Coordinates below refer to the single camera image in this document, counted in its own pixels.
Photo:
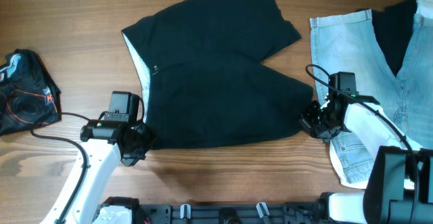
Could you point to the black orange printed shirt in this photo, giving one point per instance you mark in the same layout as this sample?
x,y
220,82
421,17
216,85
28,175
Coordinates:
x,y
29,96

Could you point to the black garment under jeans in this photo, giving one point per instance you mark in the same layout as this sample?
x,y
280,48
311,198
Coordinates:
x,y
393,28

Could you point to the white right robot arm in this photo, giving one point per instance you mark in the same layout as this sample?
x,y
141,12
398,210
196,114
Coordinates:
x,y
399,189

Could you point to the white cloth under jeans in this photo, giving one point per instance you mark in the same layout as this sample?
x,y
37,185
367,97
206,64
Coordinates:
x,y
352,163

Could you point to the black shorts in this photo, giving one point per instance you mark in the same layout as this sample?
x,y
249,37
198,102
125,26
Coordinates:
x,y
204,83

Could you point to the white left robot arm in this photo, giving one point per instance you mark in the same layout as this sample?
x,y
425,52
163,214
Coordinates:
x,y
104,145

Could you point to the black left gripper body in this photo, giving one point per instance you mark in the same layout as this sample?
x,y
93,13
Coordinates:
x,y
145,137

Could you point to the light blue denim jeans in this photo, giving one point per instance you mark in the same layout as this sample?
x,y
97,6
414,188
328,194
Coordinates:
x,y
347,43

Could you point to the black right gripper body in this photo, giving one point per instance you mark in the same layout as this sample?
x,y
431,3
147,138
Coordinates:
x,y
312,122

